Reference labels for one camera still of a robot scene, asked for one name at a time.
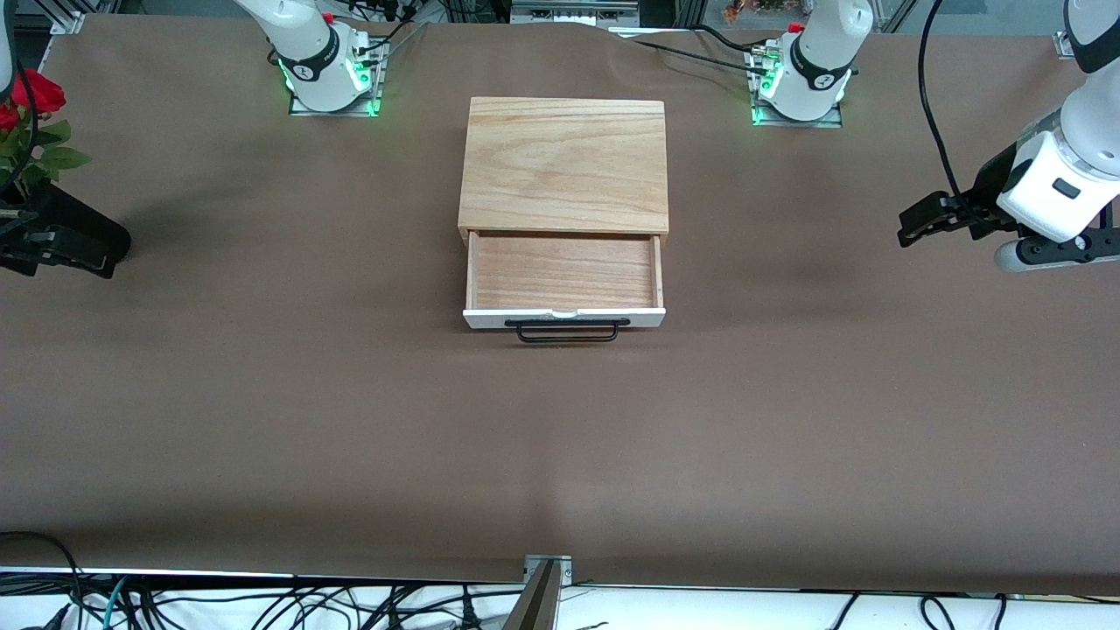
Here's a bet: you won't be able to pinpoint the long black table cable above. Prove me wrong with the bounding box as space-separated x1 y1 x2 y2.
617 35 771 75

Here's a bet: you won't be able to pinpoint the light wooden drawer cabinet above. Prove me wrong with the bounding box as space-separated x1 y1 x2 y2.
458 96 670 255

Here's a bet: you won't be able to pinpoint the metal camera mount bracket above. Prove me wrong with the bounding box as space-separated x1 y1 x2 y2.
503 554 574 630

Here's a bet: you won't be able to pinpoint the black looped cable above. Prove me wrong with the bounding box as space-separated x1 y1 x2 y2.
0 531 88 613

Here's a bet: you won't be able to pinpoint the short black table cable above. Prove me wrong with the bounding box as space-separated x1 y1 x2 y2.
691 24 758 52

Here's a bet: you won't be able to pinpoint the black base connector cables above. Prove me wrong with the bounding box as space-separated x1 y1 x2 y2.
346 0 430 67

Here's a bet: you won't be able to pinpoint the teal cable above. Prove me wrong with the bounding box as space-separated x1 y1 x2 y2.
98 576 132 630

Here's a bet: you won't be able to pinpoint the orange artificial flowers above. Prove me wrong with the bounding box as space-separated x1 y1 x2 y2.
722 0 788 23

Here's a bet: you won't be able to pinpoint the black cylindrical vase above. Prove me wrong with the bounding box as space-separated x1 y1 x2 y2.
31 182 132 268

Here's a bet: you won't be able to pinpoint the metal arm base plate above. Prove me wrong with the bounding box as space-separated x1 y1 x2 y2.
751 96 845 130
287 83 384 118

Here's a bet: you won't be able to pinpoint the brown table cover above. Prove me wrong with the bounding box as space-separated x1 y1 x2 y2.
0 13 1120 596

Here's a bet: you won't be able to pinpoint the black metal drawer handle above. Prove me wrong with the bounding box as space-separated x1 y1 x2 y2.
505 318 631 344

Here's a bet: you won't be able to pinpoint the red rose with green leaves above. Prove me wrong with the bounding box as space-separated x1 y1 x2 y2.
0 68 93 207

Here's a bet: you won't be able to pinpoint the aluminium frame rail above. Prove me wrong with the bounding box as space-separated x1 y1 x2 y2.
510 0 641 27

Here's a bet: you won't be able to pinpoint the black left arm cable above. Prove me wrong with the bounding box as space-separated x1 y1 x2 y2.
917 0 968 207

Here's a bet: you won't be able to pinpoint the tangled black cables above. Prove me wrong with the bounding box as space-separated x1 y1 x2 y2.
122 577 526 630

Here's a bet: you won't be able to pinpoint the white-fronted wooden drawer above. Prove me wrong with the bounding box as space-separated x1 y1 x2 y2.
462 230 667 331

